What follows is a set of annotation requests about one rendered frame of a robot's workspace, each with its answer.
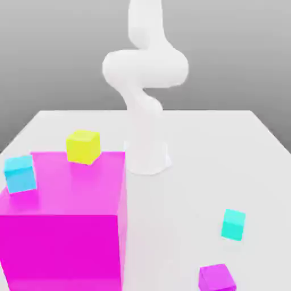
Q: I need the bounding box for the small yellow cube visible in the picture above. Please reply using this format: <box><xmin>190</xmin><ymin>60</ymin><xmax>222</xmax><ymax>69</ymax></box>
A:
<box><xmin>65</xmin><ymin>129</ymin><xmax>101</xmax><ymax>165</ymax></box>

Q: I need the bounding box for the small turquoise cube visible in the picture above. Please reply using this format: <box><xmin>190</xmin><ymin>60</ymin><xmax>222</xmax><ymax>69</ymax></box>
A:
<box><xmin>221</xmin><ymin>209</ymin><xmax>246</xmax><ymax>242</ymax></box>

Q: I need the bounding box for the small light blue cube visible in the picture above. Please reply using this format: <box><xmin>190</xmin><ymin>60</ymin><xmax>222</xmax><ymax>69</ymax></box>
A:
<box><xmin>3</xmin><ymin>154</ymin><xmax>38</xmax><ymax>194</ymax></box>

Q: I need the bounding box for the small purple cube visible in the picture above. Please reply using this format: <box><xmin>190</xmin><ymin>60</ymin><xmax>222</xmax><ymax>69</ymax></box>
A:
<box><xmin>198</xmin><ymin>263</ymin><xmax>237</xmax><ymax>291</ymax></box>

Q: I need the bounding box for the large magenta box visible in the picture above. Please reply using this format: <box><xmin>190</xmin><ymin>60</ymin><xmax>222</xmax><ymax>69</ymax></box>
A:
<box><xmin>0</xmin><ymin>151</ymin><xmax>128</xmax><ymax>291</ymax></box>

